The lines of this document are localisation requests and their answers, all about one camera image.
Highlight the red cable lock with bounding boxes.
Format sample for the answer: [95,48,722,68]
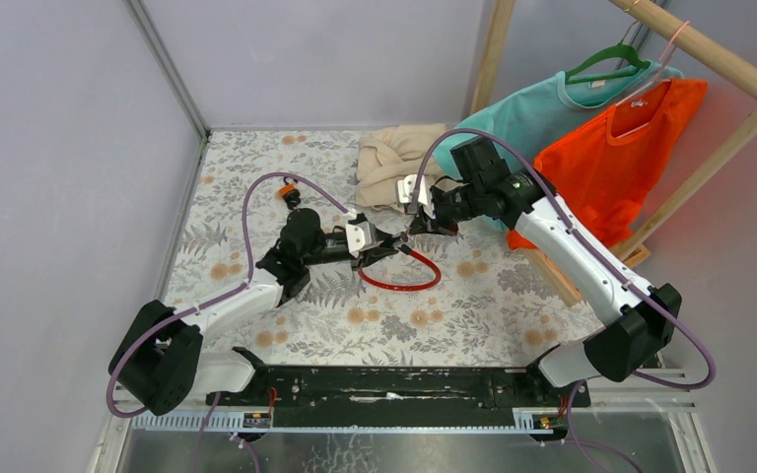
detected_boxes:
[357,244,443,292]

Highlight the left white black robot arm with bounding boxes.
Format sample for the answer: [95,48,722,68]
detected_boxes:
[106,209,408,416]

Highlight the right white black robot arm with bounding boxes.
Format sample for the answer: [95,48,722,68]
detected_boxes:
[396,136,682,406]

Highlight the floral patterned mat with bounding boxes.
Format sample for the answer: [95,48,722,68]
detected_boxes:
[165,131,599,367]

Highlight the beige crumpled cloth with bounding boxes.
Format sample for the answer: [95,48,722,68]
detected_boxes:
[355,123,447,212]

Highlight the teal t-shirt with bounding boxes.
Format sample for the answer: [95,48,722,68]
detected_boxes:
[426,63,709,205]

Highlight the orange t-shirt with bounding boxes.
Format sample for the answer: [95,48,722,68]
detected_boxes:
[495,74,709,246]

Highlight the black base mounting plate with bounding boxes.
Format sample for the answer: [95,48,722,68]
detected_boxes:
[207,365,591,429]

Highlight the green clothes hanger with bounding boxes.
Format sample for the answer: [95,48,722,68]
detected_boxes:
[564,19,653,84]

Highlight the pink clothes hanger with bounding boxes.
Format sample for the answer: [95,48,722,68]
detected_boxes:
[613,20,689,105]

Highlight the wooden clothes rack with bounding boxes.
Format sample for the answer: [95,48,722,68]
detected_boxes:
[463,0,757,308]

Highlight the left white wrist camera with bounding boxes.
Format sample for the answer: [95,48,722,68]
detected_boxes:
[344,209,379,257]

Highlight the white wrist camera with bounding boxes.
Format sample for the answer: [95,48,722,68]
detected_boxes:
[396,174,435,218]
[344,209,379,257]

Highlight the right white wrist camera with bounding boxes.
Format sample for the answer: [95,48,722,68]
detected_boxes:
[396,174,435,218]

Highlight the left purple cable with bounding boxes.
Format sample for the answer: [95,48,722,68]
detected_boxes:
[104,171,357,473]

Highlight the aluminium frame rail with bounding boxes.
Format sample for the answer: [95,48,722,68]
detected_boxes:
[123,0,211,140]

